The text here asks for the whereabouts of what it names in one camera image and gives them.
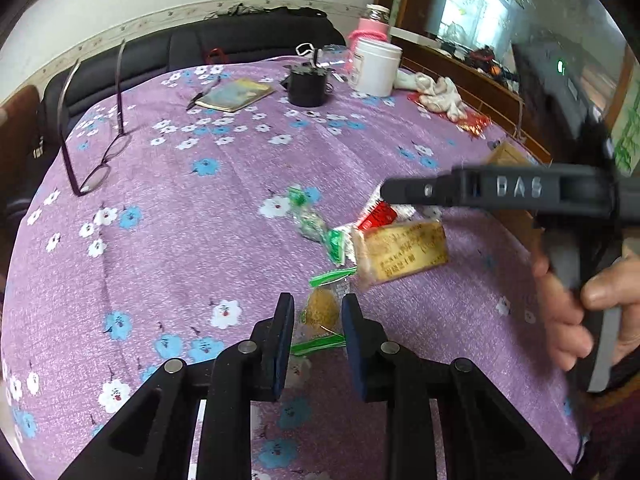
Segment small green cake packet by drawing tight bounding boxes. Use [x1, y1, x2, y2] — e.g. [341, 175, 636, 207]
[291, 266, 357, 358]

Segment clear biscuit pack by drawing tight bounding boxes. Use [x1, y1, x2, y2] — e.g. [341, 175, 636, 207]
[352, 221, 449, 289]

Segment green white candy wrapper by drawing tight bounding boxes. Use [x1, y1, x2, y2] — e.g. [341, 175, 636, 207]
[288, 185, 329, 243]

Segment person's right hand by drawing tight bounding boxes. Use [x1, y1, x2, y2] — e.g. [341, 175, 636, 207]
[532, 243, 639, 372]

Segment red white snack packet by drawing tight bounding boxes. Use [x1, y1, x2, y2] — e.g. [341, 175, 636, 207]
[355, 194, 416, 231]

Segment cardboard tray box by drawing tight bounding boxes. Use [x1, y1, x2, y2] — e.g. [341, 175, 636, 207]
[486, 139, 538, 250]

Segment red envelope on table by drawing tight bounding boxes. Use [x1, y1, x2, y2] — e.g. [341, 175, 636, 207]
[408, 92, 491, 139]

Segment white gloves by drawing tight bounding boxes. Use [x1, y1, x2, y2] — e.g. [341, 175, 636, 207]
[394, 70, 466, 122]

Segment white plastic jar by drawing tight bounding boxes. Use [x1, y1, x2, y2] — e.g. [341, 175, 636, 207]
[348, 38, 402, 98]

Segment purple floral tablecloth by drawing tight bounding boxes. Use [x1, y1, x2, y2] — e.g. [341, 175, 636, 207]
[2, 60, 579, 479]

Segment black round container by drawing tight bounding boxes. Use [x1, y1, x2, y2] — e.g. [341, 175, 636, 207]
[281, 49, 333, 108]

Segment pink thermos bottle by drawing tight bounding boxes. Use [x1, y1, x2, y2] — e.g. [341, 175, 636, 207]
[347, 3, 390, 63]

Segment smartphone on table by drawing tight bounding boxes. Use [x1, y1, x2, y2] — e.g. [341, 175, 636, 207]
[195, 78, 274, 113]

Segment black sofa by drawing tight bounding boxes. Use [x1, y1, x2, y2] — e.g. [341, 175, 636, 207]
[1, 6, 346, 224]

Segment eyeglasses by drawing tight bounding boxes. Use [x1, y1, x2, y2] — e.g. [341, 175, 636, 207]
[55, 39, 134, 198]

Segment brown chair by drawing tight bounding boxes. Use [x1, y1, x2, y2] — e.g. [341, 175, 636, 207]
[0, 84, 40, 198]

